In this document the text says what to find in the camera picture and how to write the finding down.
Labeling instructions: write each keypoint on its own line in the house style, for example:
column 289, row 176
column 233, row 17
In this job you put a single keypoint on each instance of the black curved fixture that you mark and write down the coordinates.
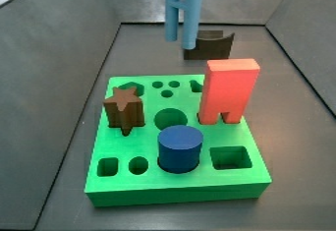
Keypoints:
column 212, row 46

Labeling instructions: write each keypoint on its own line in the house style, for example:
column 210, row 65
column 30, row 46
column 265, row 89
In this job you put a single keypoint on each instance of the brown star block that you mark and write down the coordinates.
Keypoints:
column 124, row 110

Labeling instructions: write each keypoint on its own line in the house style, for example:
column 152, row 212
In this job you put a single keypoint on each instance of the blue cylinder block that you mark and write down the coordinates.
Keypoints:
column 180, row 143

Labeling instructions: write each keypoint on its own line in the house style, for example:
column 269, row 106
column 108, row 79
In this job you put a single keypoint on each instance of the red two-legged block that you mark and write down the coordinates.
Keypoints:
column 228, row 85

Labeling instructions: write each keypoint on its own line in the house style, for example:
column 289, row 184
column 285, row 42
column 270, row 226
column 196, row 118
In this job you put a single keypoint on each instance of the green shape sorter base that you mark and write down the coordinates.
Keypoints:
column 124, row 175

